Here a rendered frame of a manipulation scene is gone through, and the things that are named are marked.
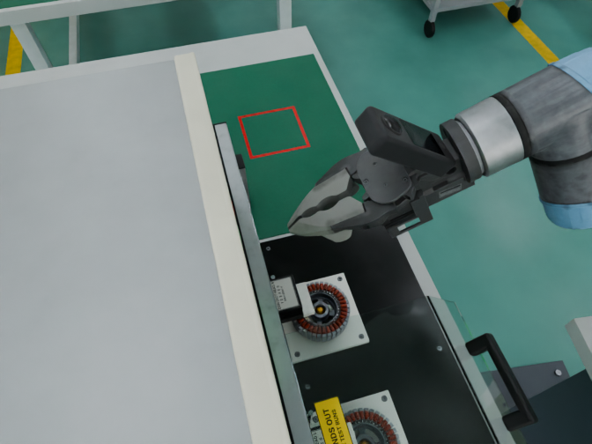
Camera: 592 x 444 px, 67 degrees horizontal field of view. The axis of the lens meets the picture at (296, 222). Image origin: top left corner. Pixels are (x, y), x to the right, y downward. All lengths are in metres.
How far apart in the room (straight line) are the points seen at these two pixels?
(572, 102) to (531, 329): 1.48
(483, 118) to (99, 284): 0.38
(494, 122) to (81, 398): 0.42
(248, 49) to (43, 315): 1.24
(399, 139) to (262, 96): 0.92
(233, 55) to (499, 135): 1.10
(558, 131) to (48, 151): 0.48
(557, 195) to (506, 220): 1.57
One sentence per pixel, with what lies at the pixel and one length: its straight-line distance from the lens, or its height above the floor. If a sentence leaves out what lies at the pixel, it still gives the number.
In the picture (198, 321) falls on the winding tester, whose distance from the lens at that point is 0.32.
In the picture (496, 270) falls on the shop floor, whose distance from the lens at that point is 1.99.
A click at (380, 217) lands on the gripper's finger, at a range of 0.47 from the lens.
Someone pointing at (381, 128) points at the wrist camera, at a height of 1.32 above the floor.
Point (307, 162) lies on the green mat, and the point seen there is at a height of 0.75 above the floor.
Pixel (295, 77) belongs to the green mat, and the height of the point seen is 0.75.
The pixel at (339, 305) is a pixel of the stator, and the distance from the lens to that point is 0.87.
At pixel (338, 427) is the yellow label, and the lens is 0.55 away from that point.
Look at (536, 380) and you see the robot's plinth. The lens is 1.84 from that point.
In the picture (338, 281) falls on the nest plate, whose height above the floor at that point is 0.78.
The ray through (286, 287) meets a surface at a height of 0.92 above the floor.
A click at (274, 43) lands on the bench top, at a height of 0.75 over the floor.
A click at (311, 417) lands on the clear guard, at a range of 0.55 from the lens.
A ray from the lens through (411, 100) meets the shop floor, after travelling 2.52.
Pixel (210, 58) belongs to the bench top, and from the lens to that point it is 1.48.
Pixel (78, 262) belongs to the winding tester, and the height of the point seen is 1.32.
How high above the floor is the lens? 1.61
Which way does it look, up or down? 56 degrees down
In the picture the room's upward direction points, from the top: straight up
